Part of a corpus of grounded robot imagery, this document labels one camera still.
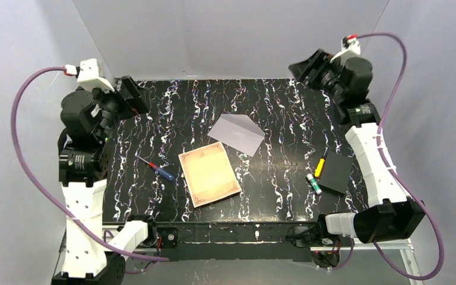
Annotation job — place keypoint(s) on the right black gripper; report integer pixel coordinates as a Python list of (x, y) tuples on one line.
[(319, 70)]

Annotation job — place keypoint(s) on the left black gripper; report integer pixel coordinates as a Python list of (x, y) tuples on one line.
[(126, 100)]

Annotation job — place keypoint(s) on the lavender paper envelope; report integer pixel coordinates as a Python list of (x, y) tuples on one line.
[(239, 132)]

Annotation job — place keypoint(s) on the tan bordered letter paper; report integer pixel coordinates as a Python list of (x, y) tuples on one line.
[(209, 174)]

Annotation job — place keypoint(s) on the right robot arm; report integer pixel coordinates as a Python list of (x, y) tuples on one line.
[(392, 213)]

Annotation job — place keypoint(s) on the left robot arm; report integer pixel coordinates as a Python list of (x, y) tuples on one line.
[(89, 118)]

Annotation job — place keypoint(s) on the blue red screwdriver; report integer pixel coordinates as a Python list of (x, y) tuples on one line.
[(159, 170)]

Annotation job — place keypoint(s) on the yellow black screwdriver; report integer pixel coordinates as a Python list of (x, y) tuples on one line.
[(321, 163)]

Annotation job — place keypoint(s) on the black square pad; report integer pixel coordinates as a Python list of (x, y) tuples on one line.
[(335, 174)]

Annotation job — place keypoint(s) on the white green glue stick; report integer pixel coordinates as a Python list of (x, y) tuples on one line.
[(314, 184)]

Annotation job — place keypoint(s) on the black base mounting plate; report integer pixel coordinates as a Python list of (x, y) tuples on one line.
[(184, 241)]

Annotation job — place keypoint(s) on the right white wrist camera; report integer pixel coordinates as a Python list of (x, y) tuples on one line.
[(350, 48)]

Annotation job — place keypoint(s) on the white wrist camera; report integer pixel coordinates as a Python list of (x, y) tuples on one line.
[(90, 76), (350, 48)]

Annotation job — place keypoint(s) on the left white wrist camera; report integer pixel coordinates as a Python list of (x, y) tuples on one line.
[(90, 76)]

